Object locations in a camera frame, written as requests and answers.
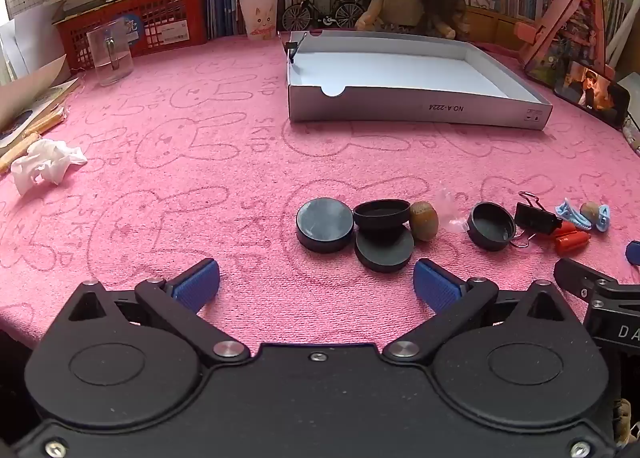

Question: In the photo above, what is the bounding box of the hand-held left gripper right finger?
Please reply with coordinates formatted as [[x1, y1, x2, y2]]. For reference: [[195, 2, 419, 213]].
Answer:
[[382, 258, 573, 365]]

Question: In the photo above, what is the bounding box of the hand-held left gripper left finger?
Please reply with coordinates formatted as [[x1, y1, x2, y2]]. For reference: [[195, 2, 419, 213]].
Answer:
[[67, 258, 252, 365]]

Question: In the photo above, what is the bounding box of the solid black round lid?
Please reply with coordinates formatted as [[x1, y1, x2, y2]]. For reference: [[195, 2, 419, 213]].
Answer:
[[296, 198, 355, 254], [354, 225, 416, 273]]

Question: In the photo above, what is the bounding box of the large brown stone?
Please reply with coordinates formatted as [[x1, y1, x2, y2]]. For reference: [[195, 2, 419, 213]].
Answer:
[[409, 201, 440, 242]]

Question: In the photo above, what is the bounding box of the clear plastic half sphere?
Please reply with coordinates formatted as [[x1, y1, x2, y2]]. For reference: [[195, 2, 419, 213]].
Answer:
[[439, 191, 473, 235]]

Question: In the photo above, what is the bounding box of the white cardboard box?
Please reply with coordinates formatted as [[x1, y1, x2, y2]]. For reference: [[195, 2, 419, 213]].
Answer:
[[286, 31, 554, 130]]

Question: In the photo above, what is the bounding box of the black binder clip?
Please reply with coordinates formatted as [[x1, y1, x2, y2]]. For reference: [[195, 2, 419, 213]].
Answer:
[[513, 191, 564, 248], [285, 32, 308, 64]]

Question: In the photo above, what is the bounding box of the black smartphone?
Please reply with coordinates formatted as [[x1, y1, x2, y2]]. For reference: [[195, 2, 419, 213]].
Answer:
[[554, 60, 631, 129]]

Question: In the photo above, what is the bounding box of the crumpled white tissue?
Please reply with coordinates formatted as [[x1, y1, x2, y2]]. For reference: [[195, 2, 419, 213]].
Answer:
[[11, 139, 88, 196]]

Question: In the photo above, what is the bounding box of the wooden stick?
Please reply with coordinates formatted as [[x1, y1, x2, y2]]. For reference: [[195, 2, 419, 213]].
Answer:
[[22, 107, 69, 137], [0, 131, 42, 174]]

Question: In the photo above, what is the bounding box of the pink house-shaped box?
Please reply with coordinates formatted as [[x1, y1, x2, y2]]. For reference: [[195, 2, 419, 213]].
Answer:
[[515, 0, 618, 85]]

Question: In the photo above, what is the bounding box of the clear glass cup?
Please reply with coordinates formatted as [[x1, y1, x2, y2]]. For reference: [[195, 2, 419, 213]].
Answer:
[[86, 23, 134, 87]]

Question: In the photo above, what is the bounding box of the tan cardboard sheet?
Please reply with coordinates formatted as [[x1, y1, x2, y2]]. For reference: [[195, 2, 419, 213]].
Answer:
[[0, 60, 72, 131]]

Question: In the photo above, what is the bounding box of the red plastic basket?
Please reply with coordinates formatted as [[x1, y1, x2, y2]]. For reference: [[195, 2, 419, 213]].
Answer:
[[52, 0, 209, 59]]

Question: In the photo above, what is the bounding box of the white paper cup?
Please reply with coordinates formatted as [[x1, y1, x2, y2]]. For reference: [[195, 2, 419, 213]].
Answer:
[[236, 0, 280, 42]]

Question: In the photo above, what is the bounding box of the miniature black bicycle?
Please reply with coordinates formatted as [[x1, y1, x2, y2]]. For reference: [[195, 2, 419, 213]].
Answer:
[[282, 0, 365, 32]]

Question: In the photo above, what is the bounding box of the white paper sheet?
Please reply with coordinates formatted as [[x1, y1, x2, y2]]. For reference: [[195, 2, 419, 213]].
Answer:
[[0, 3, 68, 85]]

